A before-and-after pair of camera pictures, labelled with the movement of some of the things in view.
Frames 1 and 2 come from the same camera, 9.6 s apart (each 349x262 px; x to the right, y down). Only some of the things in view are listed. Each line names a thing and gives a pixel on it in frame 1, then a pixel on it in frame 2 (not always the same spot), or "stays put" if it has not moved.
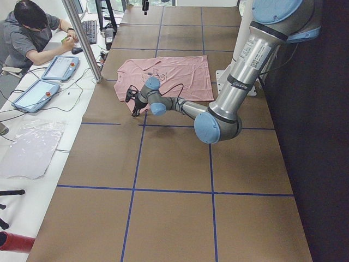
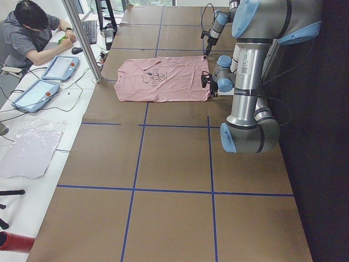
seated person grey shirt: (28, 31) stays put
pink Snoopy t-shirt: (186, 77) stays put
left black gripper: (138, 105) -> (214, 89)
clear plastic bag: (29, 153) stays put
